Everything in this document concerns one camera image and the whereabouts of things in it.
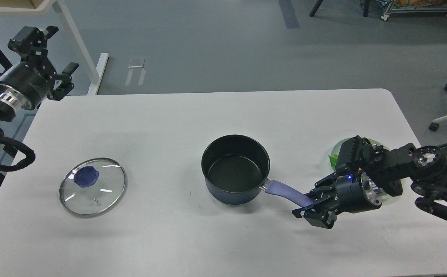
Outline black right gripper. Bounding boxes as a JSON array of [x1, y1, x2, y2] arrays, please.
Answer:
[[292, 172, 382, 229]]

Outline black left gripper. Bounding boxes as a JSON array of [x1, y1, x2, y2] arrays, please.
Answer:
[[0, 26, 79, 110]]

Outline dark blue pot purple handle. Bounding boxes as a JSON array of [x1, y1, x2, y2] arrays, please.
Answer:
[[201, 134, 314, 208]]

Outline glass pot lid purple knob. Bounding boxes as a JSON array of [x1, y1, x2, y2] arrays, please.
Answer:
[[59, 157, 127, 218]]

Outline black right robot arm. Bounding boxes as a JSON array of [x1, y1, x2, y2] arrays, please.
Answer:
[[292, 136, 447, 229]]

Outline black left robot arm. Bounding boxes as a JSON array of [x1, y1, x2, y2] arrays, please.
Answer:
[[0, 26, 79, 172]]

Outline orange toy carrot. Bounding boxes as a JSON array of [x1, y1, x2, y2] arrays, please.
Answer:
[[328, 154, 339, 171]]

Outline pale green glass plate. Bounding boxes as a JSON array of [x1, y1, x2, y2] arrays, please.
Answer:
[[334, 135, 409, 197]]

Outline metal wheeled cart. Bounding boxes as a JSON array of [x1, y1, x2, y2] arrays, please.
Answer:
[[360, 0, 447, 21]]

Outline white desk frame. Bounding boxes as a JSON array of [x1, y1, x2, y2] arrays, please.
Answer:
[[0, 0, 110, 96]]

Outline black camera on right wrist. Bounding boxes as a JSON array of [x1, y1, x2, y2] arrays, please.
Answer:
[[335, 135, 373, 176]]

